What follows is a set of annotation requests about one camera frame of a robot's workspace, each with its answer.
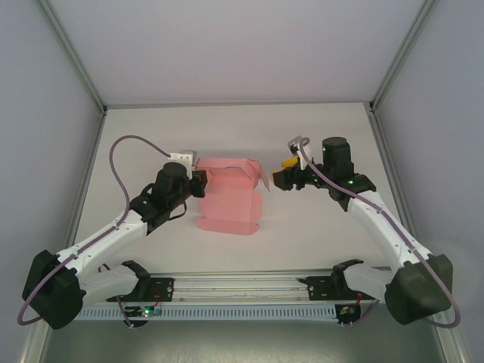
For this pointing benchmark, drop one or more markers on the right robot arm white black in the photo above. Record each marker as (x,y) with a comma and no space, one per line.
(378,227)

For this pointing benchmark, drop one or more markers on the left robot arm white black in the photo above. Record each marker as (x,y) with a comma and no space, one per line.
(106,238)

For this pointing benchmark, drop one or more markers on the aluminium table side rail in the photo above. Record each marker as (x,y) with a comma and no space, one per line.
(92,151)
(386,159)

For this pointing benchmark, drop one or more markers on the aluminium mounting rail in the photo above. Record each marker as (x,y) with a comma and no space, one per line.
(242,287)

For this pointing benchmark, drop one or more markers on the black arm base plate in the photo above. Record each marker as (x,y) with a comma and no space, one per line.
(164,283)
(319,287)

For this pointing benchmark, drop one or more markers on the aluminium frame post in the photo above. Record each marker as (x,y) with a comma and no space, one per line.
(401,56)
(74,56)

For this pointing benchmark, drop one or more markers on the pink paper box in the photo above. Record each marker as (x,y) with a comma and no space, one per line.
(227,200)

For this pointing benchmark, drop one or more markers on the aluminium frame leg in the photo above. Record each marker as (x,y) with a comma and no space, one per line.
(455,340)
(34,340)

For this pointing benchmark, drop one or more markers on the small circuit board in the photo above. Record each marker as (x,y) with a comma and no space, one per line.
(346,312)
(145,312)

